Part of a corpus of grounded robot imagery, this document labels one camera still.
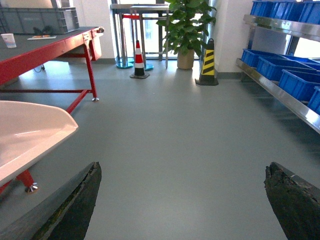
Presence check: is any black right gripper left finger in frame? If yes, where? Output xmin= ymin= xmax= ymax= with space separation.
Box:
xmin=0 ymin=162 xmax=102 ymax=240

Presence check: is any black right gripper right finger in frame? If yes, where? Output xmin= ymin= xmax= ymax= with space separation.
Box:
xmin=264 ymin=162 xmax=320 ymax=240

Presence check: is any beige plastic dustpan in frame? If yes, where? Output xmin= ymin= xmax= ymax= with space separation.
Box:
xmin=0 ymin=100 xmax=78 ymax=185

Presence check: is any blue bin on shelf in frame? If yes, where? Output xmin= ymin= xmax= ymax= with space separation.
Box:
xmin=256 ymin=56 xmax=317 ymax=82
xmin=241 ymin=48 xmax=286 ymax=68
xmin=278 ymin=69 xmax=320 ymax=102

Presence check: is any stainless steel shelf rack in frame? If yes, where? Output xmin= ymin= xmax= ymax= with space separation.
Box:
xmin=236 ymin=14 xmax=320 ymax=133

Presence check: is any yellow black traffic cone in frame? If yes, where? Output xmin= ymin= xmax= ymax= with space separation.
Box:
xmin=195 ymin=38 xmax=219 ymax=86

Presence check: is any red white traffic cone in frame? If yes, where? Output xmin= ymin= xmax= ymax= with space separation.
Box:
xmin=129 ymin=40 xmax=150 ymax=79

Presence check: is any white paper cup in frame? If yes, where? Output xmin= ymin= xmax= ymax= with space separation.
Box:
xmin=1 ymin=33 xmax=17 ymax=49

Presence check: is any grey plastic crate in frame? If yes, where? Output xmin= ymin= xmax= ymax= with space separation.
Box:
xmin=0 ymin=7 xmax=80 ymax=35

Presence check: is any potted green plant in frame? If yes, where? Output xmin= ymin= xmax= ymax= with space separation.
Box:
xmin=156 ymin=0 xmax=217 ymax=70

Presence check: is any red metal table frame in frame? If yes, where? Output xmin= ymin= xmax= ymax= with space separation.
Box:
xmin=0 ymin=27 xmax=103 ymax=193

